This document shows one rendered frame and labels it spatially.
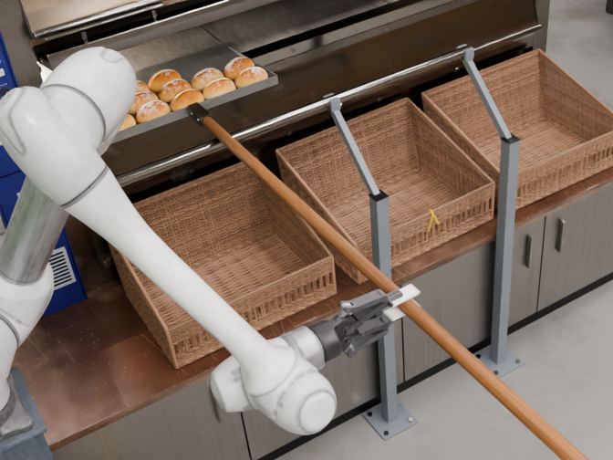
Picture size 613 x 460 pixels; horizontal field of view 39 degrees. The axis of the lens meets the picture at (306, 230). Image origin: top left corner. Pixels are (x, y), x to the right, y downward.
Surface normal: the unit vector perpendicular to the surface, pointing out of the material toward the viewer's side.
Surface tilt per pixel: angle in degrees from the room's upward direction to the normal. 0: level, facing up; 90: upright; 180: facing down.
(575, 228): 90
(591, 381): 0
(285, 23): 0
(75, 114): 56
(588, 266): 90
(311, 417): 75
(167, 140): 70
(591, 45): 0
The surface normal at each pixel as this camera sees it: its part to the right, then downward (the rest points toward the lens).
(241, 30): -0.09, -0.80
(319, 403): 0.52, 0.30
